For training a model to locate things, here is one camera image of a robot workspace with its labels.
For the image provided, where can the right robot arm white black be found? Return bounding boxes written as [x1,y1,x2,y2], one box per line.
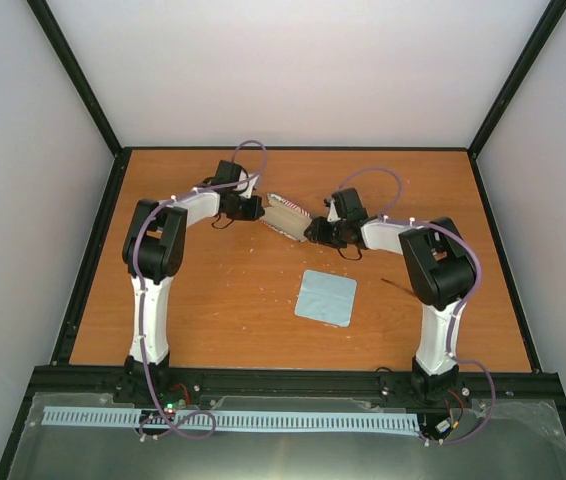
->
[303,188,482,404]

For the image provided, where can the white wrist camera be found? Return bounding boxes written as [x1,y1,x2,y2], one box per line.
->
[234,172,260,199]
[324,197,342,224]

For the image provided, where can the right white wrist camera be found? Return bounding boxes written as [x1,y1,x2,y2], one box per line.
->
[324,197,342,224]

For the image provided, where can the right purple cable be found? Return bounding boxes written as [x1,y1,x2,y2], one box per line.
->
[330,167,497,446]

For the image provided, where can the black mounting rail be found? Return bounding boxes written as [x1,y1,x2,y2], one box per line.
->
[27,365,562,407]

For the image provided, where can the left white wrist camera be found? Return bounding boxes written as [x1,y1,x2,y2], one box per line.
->
[234,172,260,199]

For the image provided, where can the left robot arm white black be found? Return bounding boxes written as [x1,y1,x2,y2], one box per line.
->
[122,160,264,403]

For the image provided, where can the flag print glasses case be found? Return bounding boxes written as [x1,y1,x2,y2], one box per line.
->
[260,192,312,243]

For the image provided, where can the black aluminium frame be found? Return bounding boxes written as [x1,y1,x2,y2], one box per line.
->
[0,0,566,479]

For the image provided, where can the light blue slotted cable duct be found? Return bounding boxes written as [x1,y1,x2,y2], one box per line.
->
[40,406,419,436]

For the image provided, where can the light blue cleaning cloth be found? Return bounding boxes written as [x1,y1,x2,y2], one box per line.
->
[294,270,357,328]

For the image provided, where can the brown tinted sunglasses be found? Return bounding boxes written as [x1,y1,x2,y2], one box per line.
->
[380,278,416,298]

